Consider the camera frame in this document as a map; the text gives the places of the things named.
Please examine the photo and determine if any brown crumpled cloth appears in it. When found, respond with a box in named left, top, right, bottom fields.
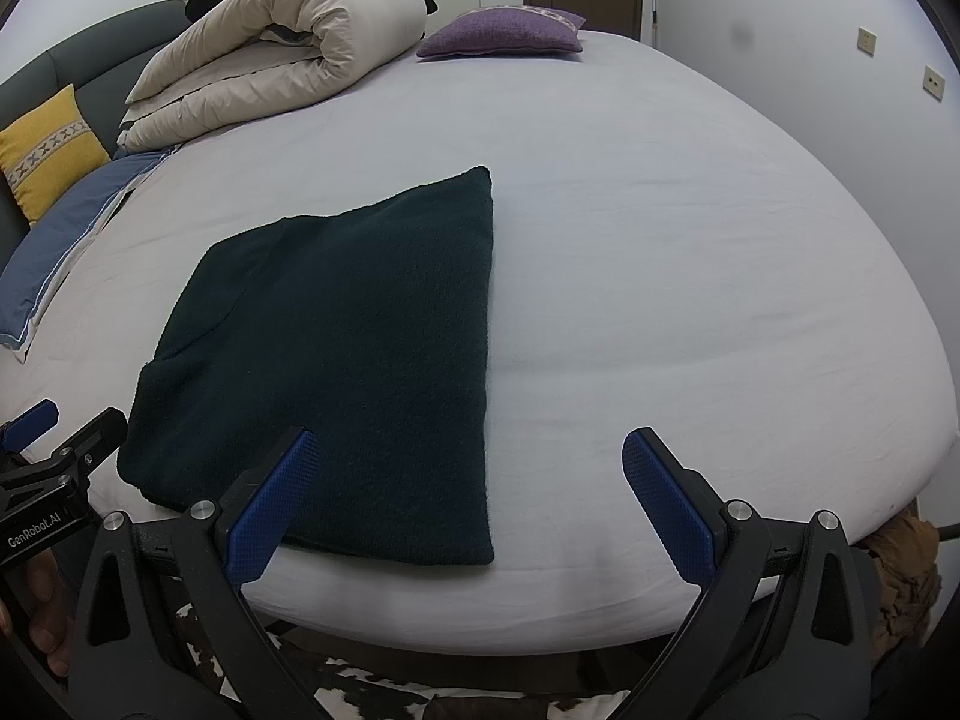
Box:
left=868, top=504, right=944, bottom=647

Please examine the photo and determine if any person's left hand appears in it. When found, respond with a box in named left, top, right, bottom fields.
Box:
left=0, top=549, right=76, bottom=682

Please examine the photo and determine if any yellow patterned cushion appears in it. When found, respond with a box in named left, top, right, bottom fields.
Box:
left=0, top=84, right=113, bottom=227

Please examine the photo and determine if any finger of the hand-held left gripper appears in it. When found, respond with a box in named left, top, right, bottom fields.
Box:
left=0, top=399, right=60, bottom=460
left=43, top=406, right=129, bottom=482

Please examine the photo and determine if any folded beige duvet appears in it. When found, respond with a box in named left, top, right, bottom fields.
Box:
left=116, top=0, right=430, bottom=155

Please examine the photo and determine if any blue pillow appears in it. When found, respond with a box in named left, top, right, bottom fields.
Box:
left=0, top=150, right=179, bottom=366

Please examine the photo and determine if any bed with white sheet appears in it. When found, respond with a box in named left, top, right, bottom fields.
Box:
left=0, top=28, right=960, bottom=650

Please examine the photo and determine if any cowhide patterned rug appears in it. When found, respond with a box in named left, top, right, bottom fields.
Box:
left=171, top=600, right=640, bottom=720

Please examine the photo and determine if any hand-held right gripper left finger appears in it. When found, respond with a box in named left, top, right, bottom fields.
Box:
left=64, top=426, right=320, bottom=720

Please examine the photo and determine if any purple cushion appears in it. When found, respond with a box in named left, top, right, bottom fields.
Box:
left=416, top=6, right=587, bottom=59

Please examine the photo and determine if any dark green sweater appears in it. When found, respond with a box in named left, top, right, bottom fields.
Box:
left=116, top=163, right=497, bottom=569

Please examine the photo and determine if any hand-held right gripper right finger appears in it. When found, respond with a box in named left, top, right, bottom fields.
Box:
left=621, top=426, right=883, bottom=720

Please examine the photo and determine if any grey padded headboard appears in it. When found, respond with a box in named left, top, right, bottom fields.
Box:
left=0, top=0, right=188, bottom=271

